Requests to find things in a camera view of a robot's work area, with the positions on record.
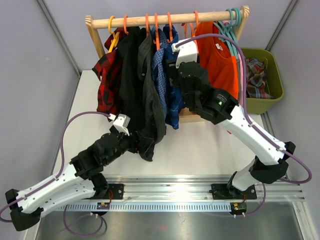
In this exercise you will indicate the orange hanger of checked shirt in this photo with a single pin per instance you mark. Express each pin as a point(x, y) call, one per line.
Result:
point(157, 39)

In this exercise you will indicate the dark pinstripe shirt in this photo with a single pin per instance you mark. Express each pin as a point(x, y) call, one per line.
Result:
point(154, 128)

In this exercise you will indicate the brown red plaid shirt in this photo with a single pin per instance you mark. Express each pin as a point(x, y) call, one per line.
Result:
point(256, 78)

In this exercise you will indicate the orange t-shirt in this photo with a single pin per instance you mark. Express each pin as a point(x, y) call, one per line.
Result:
point(215, 56)

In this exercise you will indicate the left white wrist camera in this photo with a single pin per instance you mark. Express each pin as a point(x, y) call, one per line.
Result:
point(120, 123)

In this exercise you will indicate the green plastic basket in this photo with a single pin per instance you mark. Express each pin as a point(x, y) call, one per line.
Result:
point(260, 106)

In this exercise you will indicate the orange hanger of blue shirt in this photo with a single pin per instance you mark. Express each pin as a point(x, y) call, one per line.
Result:
point(170, 28)

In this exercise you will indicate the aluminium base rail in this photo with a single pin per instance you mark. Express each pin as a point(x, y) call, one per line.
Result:
point(184, 193)

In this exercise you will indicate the wooden clothes rack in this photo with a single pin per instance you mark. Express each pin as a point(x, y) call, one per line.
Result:
point(101, 38)

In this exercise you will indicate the pink t-shirt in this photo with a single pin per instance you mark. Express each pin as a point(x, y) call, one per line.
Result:
point(243, 76)

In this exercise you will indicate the dark blue plaid shirt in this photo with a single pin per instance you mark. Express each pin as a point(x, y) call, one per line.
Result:
point(176, 103)

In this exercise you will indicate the light blue checked shirt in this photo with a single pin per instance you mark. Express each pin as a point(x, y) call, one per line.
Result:
point(159, 72)

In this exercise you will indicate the yellow plastic hanger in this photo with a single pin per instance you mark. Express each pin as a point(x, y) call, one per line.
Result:
point(115, 36)

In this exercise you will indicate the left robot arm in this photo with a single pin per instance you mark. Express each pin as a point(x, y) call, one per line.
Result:
point(81, 178)

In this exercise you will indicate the orange hanger of pinstripe shirt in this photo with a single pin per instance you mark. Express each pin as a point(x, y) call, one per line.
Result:
point(147, 27)

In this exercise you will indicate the orange hanger of black shirt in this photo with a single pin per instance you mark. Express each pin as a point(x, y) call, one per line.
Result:
point(125, 25)

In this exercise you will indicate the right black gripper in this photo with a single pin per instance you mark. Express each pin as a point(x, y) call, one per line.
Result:
point(173, 72)

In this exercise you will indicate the grey t-shirt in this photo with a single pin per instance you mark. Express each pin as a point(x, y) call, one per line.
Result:
point(240, 79)

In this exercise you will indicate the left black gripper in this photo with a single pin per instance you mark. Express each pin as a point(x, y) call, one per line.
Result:
point(142, 144)

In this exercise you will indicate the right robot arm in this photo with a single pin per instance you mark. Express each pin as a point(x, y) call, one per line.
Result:
point(220, 108)

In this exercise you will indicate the red black plaid shirt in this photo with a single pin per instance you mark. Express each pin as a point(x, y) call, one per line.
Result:
point(109, 71)

